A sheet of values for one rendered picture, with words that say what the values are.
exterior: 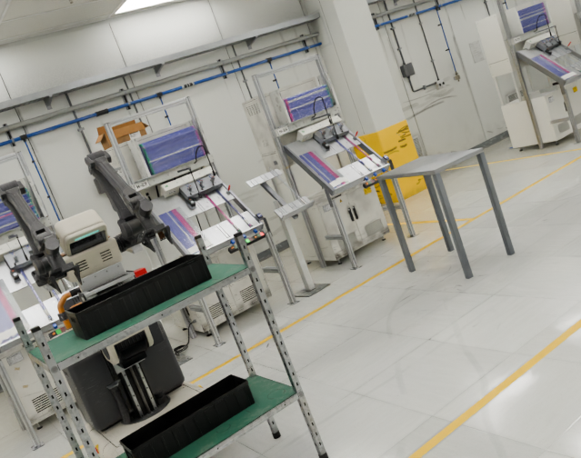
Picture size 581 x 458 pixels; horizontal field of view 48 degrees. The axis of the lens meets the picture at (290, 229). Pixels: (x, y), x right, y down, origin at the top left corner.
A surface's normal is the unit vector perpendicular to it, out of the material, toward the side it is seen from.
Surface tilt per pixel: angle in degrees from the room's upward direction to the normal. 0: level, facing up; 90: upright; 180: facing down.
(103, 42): 90
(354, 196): 90
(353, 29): 90
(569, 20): 90
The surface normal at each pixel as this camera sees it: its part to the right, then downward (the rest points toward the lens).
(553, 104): 0.52, -0.04
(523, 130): -0.78, 0.38
